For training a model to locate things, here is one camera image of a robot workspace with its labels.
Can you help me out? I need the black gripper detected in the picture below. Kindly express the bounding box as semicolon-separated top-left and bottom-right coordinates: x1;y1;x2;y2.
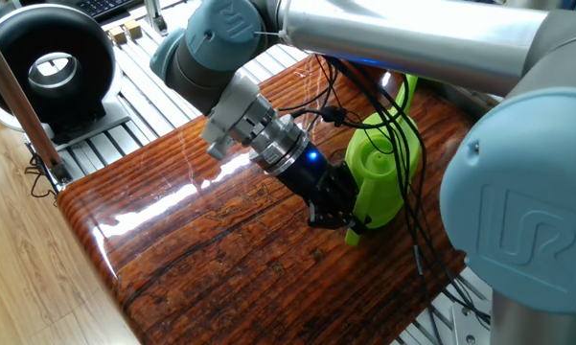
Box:
275;150;373;236

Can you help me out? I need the green plastic watering can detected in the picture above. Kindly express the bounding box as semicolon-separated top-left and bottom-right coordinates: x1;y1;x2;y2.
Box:
343;74;422;247

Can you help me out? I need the terracotta plant pot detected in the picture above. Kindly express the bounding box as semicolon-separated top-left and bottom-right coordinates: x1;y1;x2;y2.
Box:
349;61;406;91

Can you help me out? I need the wood grain board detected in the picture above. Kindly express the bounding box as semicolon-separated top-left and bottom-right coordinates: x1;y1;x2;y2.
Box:
57;45;475;345

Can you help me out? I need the silver robot mounting plate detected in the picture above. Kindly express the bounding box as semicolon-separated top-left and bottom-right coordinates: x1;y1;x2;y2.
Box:
452;301;494;345

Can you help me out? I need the white paper sheet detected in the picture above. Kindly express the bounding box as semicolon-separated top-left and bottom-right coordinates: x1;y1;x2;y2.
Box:
161;2;196;33

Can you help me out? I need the small wooden cube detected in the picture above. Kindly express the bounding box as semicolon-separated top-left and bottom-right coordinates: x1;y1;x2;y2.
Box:
107;26;127;47
124;19;144;40

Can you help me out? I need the black keyboard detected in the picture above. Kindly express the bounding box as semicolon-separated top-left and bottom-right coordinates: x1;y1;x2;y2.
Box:
74;0;140;23

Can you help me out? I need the black cable with plug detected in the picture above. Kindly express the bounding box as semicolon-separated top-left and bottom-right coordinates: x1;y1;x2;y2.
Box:
277;55;413;157

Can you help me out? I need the black cable with grey sleeve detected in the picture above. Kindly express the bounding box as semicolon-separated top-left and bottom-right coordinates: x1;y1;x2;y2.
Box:
325;55;493;345

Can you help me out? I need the aluminium upright post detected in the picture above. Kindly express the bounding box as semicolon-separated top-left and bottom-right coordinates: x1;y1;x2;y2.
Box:
143;0;169;37

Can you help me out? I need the thin black looped cable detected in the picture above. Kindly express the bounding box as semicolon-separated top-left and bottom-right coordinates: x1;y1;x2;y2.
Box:
24;152;61;200

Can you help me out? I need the brown diagonal frame bar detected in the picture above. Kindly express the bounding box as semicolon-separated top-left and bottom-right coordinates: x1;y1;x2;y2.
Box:
0;18;73;186

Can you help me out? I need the black ring-shaped device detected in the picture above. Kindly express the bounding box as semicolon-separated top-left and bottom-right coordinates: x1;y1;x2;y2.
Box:
0;3;133;152

